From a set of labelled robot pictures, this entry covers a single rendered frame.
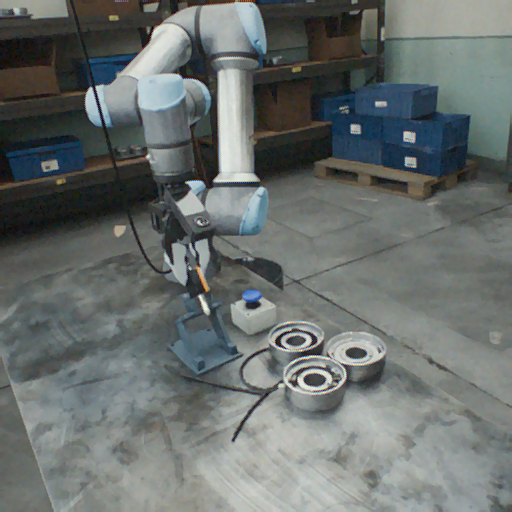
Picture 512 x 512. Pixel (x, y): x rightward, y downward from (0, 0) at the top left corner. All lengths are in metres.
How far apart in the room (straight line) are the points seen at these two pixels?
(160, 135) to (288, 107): 4.18
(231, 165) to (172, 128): 0.41
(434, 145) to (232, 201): 3.35
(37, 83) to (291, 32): 2.58
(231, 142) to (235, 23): 0.26
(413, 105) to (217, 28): 3.41
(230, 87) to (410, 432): 0.84
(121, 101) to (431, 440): 0.77
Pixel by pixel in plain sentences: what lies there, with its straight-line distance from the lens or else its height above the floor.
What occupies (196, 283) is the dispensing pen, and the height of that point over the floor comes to 0.96.
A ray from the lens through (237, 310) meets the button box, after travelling 1.12.
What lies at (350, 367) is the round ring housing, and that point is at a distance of 0.95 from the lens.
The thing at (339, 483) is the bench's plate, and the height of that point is 0.80.
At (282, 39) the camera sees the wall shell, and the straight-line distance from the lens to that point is 5.63.
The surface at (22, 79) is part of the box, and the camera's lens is 4.18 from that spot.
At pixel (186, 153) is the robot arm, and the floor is 1.19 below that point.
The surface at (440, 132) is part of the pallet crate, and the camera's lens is 4.46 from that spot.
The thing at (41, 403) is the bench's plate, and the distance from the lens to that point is 1.06.
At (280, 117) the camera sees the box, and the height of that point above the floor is 0.58.
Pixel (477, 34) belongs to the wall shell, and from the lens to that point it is 5.33.
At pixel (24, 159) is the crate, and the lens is 4.27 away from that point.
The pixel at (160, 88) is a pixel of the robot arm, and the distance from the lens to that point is 0.90.
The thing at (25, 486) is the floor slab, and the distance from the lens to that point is 2.15.
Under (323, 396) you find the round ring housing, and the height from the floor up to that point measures 0.83.
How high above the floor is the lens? 1.39
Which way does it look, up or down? 24 degrees down
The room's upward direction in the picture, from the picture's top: 5 degrees counter-clockwise
